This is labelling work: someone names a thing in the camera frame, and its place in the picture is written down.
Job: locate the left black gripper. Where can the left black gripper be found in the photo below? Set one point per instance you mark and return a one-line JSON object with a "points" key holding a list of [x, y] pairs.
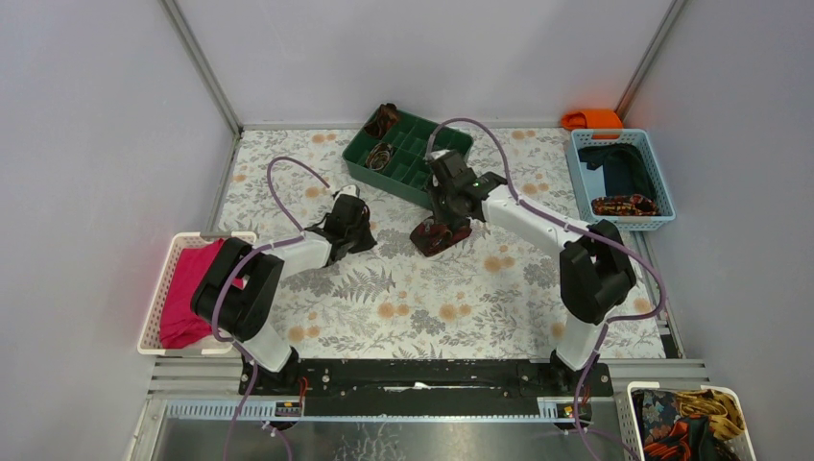
{"points": [[355, 230]]}

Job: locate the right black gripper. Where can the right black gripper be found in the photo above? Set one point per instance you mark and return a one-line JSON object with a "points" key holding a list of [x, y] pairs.
{"points": [[445, 218]]}

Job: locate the dark red patterned tie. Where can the dark red patterned tie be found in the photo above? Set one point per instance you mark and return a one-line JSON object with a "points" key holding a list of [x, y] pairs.
{"points": [[432, 236]]}

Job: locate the green compartment organizer tray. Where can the green compartment organizer tray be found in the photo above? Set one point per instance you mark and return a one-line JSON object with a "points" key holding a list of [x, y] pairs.
{"points": [[407, 175]]}

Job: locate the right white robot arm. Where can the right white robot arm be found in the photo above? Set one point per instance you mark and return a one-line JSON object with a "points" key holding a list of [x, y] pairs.
{"points": [[596, 274]]}

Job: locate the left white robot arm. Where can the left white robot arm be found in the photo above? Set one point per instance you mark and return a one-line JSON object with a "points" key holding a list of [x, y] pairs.
{"points": [[237, 292]]}

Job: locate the striped rolled tie in tray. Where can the striped rolled tie in tray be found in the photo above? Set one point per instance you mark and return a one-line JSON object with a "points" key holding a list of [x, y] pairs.
{"points": [[379, 156]]}

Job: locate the brown rolled tie back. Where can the brown rolled tie back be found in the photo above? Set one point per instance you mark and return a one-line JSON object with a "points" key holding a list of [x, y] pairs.
{"points": [[385, 117]]}

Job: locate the floral tablecloth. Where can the floral tablecloth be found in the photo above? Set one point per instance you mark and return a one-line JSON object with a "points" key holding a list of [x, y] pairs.
{"points": [[491, 296]]}

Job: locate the light blue plastic basket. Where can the light blue plastic basket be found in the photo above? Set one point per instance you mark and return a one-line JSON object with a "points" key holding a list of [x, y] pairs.
{"points": [[589, 185]]}

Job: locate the orange cloth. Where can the orange cloth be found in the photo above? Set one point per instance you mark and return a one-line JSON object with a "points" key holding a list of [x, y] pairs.
{"points": [[605, 122]]}

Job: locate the dark navy cloth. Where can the dark navy cloth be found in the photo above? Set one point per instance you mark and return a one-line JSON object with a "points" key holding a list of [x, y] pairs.
{"points": [[623, 168]]}

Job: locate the colourful patterned tie in basket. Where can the colourful patterned tie in basket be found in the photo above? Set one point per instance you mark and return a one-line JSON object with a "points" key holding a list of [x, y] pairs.
{"points": [[629, 205]]}

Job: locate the magenta cloth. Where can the magenta cloth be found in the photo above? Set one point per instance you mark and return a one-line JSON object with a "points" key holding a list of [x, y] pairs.
{"points": [[179, 326]]}

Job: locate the white basket left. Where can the white basket left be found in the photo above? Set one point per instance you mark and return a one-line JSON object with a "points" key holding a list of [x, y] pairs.
{"points": [[149, 343]]}

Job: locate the white basket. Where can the white basket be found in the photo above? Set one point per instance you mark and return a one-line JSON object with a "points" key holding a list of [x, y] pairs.
{"points": [[149, 343], [739, 448]]}

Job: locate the orange black floral tie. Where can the orange black floral tie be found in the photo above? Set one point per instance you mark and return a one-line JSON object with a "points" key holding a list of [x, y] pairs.
{"points": [[666, 434]]}

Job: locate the gold yellow tie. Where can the gold yellow tie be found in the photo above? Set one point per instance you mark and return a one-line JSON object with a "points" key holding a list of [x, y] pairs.
{"points": [[724, 414]]}

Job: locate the white basket bottom right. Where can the white basket bottom right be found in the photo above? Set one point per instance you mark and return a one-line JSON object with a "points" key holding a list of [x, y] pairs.
{"points": [[739, 448]]}

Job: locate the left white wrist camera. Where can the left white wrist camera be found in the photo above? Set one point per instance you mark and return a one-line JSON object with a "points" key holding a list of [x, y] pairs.
{"points": [[350, 190]]}

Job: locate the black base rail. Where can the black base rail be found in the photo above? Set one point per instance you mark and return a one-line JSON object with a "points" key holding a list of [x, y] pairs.
{"points": [[426, 388]]}

